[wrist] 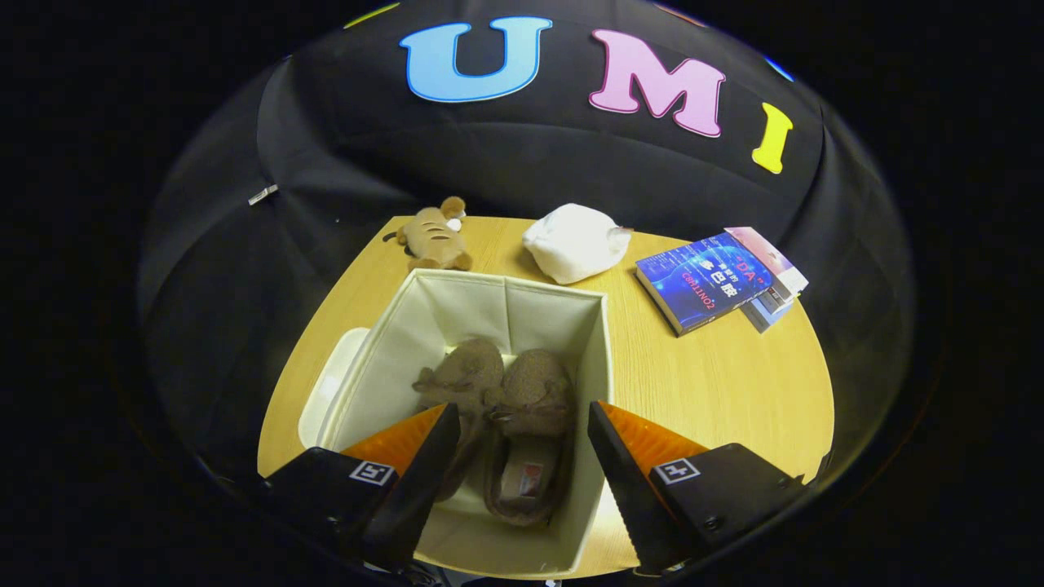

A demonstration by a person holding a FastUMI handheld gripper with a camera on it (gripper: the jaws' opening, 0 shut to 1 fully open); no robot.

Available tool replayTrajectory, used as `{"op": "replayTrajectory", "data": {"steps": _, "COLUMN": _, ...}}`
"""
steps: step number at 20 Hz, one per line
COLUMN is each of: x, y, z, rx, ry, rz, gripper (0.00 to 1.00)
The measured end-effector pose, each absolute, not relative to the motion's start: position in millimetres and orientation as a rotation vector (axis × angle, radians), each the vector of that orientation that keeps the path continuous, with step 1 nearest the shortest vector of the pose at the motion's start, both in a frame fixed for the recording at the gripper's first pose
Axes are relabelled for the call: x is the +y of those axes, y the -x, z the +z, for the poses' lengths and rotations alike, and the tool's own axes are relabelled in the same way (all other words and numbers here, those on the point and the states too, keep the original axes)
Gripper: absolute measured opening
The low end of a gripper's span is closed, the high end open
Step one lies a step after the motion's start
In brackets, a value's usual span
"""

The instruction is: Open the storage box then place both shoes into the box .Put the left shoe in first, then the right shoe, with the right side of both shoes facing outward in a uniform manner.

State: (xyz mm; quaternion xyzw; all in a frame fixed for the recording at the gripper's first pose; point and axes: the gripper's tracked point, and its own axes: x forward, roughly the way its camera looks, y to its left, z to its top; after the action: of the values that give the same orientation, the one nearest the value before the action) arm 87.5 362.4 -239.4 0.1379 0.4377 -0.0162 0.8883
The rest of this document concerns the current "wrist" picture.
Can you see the brown striped plush toy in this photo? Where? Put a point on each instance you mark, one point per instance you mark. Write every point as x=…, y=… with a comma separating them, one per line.
x=432, y=240

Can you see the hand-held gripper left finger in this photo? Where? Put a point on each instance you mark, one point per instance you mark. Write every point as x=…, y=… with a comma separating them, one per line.
x=412, y=497

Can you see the white plush toy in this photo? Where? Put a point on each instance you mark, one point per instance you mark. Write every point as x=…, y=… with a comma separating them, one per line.
x=571, y=244

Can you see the grey fabric storage box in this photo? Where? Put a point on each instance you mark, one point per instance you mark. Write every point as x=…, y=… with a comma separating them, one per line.
x=473, y=310

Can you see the silver clip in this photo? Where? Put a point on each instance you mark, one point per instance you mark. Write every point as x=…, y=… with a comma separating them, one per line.
x=263, y=195

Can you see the light blue book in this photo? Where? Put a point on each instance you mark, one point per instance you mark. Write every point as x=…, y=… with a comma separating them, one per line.
x=765, y=316

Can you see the dark blue book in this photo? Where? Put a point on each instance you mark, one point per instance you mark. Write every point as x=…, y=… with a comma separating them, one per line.
x=705, y=281

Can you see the white book with red spine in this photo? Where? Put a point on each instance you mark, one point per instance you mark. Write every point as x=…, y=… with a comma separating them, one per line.
x=781, y=300

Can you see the brown fuzzy shoe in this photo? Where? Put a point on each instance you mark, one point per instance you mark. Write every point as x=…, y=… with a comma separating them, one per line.
x=469, y=371
x=534, y=387

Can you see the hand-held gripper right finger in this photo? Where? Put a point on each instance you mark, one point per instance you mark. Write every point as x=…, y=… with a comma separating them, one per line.
x=632, y=497

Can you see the pink cover book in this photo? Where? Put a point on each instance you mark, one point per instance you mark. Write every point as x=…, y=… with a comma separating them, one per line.
x=775, y=259

